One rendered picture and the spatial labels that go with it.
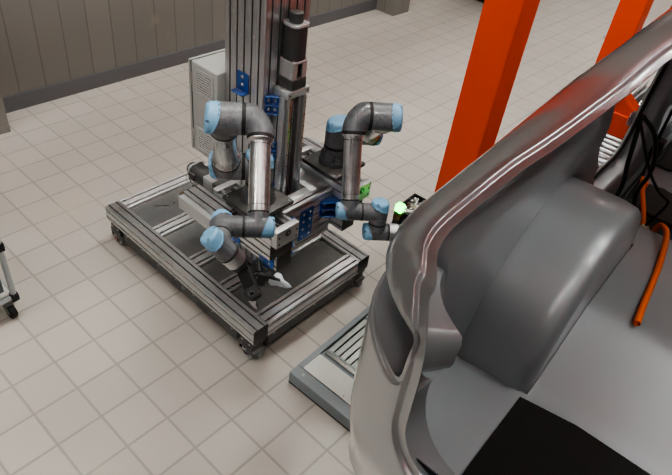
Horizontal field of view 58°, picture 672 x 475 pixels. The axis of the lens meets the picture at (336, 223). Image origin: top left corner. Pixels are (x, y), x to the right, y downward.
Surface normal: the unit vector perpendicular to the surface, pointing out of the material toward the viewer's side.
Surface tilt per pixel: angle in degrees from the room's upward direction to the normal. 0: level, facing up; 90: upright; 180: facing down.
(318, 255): 0
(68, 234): 0
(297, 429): 0
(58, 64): 90
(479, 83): 90
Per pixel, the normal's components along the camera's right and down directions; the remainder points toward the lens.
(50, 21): 0.73, 0.48
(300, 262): 0.11, -0.78
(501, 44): -0.65, 0.41
